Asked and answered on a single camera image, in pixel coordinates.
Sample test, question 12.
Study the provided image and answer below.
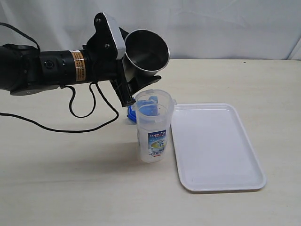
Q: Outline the clear plastic container with label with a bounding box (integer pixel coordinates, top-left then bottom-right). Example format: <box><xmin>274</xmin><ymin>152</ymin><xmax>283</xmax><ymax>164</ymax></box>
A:
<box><xmin>132</xmin><ymin>89</ymin><xmax>175</xmax><ymax>163</ymax></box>

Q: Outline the white backdrop curtain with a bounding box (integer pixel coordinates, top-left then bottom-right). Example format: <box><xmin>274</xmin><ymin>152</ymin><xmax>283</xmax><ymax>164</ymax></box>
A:
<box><xmin>0</xmin><ymin>0</ymin><xmax>301</xmax><ymax>60</ymax></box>

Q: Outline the blue container lid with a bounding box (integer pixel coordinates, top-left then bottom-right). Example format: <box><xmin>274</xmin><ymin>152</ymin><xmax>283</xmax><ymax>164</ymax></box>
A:
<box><xmin>127</xmin><ymin>96</ymin><xmax>158</xmax><ymax>123</ymax></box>

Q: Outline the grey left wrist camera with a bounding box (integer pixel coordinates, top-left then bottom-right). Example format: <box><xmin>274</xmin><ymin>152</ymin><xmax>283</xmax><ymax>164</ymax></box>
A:
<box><xmin>103</xmin><ymin>12</ymin><xmax>126</xmax><ymax>60</ymax></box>

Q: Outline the stainless steel cup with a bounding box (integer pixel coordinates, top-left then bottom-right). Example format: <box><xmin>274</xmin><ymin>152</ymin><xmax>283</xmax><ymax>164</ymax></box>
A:
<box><xmin>123</xmin><ymin>29</ymin><xmax>170</xmax><ymax>82</ymax></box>

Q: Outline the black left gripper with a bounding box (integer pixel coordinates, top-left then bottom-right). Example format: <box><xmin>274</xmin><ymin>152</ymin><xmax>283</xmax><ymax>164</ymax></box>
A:
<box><xmin>83</xmin><ymin>13</ymin><xmax>161</xmax><ymax>107</ymax></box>

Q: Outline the white plastic tray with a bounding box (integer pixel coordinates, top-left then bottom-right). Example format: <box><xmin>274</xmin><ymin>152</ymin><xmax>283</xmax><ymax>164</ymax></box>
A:
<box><xmin>171</xmin><ymin>103</ymin><xmax>267</xmax><ymax>193</ymax></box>

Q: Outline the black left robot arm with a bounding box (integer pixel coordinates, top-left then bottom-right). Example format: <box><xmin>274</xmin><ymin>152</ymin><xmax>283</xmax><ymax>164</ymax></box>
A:
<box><xmin>0</xmin><ymin>12</ymin><xmax>170</xmax><ymax>106</ymax></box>

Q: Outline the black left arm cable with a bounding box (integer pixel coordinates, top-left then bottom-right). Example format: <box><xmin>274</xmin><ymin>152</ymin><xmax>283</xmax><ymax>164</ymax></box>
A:
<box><xmin>0</xmin><ymin>22</ymin><xmax>119</xmax><ymax>133</ymax></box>

